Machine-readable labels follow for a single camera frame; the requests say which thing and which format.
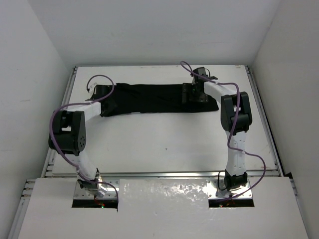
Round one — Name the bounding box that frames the white front cover panel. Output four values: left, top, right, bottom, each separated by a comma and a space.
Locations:
19, 177, 308, 239

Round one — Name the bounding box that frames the black t-shirt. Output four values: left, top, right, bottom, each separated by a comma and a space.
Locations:
106, 83, 219, 116

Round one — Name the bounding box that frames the aluminium table frame rail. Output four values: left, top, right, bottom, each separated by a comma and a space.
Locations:
21, 65, 299, 200

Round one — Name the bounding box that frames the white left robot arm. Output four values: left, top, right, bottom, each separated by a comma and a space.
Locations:
49, 85, 118, 199

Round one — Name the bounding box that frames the black thin cable loop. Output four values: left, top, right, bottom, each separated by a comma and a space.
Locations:
217, 170, 229, 194

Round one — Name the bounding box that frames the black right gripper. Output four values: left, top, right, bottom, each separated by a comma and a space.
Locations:
183, 83, 209, 105

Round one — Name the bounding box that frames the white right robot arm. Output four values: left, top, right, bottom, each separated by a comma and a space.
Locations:
182, 64, 252, 192

